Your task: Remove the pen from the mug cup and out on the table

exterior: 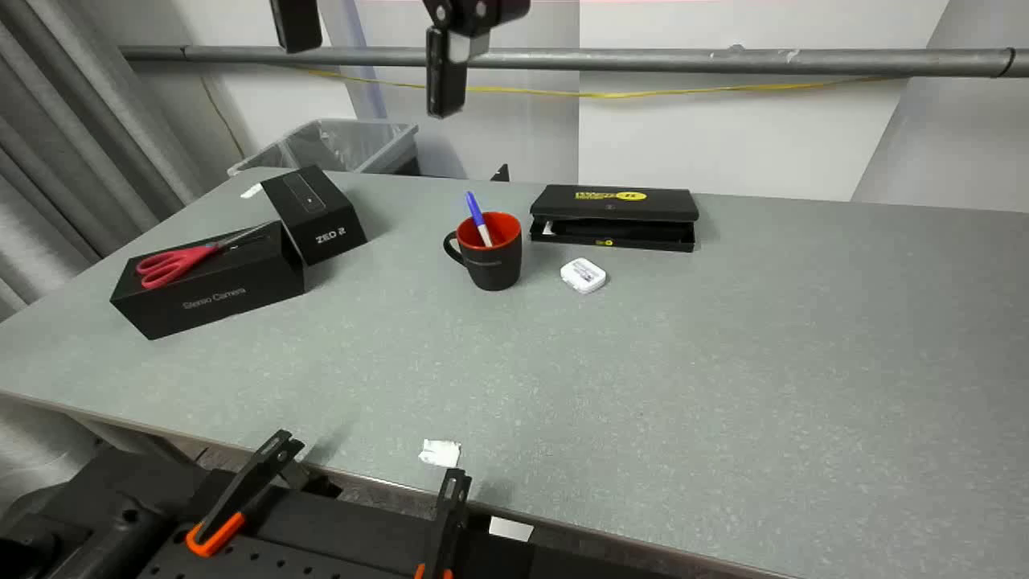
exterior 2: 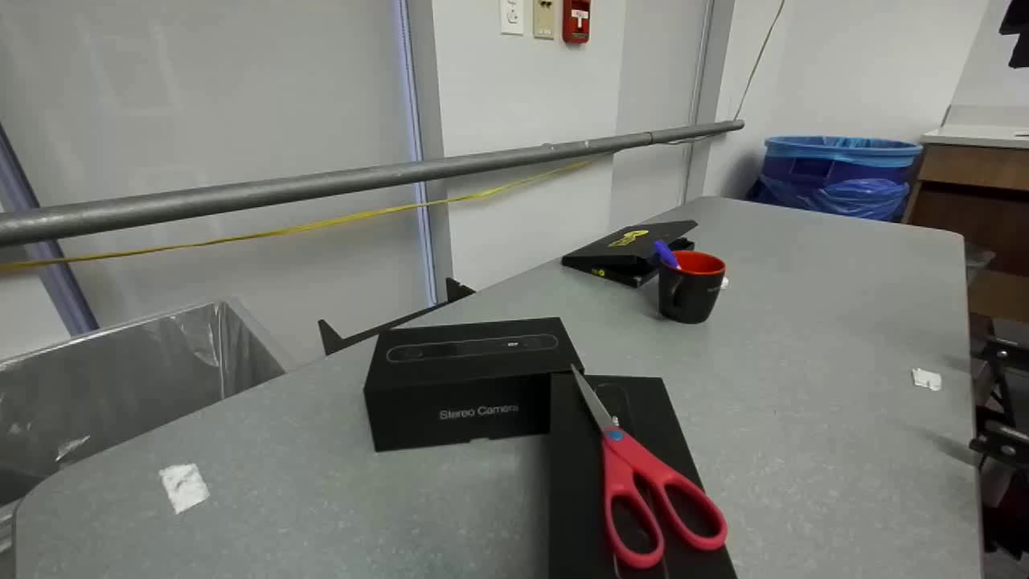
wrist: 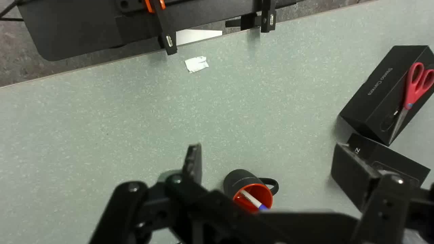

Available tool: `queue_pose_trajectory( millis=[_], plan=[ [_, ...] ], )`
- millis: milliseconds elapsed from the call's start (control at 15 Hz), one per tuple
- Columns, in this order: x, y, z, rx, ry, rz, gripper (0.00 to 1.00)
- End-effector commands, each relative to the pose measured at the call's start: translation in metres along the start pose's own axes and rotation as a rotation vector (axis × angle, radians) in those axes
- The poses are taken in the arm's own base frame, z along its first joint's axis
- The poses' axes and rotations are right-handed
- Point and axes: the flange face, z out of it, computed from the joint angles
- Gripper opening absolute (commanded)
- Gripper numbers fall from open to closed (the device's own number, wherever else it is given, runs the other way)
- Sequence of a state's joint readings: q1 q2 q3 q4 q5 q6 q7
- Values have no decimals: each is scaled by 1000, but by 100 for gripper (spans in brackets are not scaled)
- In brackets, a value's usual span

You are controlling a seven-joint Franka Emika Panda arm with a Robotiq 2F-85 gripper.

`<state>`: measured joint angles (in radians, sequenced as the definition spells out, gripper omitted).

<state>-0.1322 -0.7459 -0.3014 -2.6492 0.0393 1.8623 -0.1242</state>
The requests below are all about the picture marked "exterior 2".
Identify blue diagonal bar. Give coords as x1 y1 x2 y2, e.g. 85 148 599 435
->
0 125 104 342

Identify beige wall switch plate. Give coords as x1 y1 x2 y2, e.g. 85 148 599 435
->
532 0 559 41

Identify white wall switch plate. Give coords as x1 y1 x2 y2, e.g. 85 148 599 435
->
498 0 532 39

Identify red fire alarm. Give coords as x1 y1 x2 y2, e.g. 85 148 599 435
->
559 0 594 50

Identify black mug red inside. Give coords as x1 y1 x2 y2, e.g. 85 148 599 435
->
656 249 731 328

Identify flat black box yellow print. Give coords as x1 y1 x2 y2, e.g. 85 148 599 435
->
559 216 702 289

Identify wooden cabinet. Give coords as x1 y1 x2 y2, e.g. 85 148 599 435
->
903 125 1029 325

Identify red handled scissors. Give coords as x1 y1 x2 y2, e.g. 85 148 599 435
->
565 364 734 572

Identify yellow cord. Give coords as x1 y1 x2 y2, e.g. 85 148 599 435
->
0 0 789 276

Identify grey metal pipe rail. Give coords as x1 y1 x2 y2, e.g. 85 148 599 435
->
0 117 751 252

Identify long black camera box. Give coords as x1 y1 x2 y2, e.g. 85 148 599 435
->
548 373 741 579

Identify black hanging object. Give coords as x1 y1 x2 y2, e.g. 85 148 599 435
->
996 0 1029 72

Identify blue trash bin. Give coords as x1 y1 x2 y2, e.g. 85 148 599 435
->
746 132 925 224

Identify black stereo camera box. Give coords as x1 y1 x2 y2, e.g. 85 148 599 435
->
359 314 590 455

